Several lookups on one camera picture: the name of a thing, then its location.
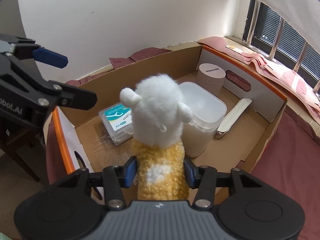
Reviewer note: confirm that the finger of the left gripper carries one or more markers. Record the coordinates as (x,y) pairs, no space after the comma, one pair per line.
(67,94)
(24,48)

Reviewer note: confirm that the orange cardboard box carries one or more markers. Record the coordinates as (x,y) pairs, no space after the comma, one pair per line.
(154,110)

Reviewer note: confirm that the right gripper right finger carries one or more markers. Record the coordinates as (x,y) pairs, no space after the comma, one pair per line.
(244,206)

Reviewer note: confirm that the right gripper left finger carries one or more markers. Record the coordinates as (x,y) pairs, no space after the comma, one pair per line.
(73,207)

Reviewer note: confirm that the translucent plastic container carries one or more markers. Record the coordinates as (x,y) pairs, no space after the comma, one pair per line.
(208,113)

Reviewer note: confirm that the clear floss pick box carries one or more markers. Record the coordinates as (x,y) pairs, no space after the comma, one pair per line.
(117,120)

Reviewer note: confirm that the white hanging curtain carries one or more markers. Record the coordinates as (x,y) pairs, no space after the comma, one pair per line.
(302,15)

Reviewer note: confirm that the white yellow alpaca plush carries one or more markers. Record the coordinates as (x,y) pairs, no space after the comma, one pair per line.
(158,112)

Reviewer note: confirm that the pink waist support belt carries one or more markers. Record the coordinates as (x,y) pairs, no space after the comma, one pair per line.
(284,77)

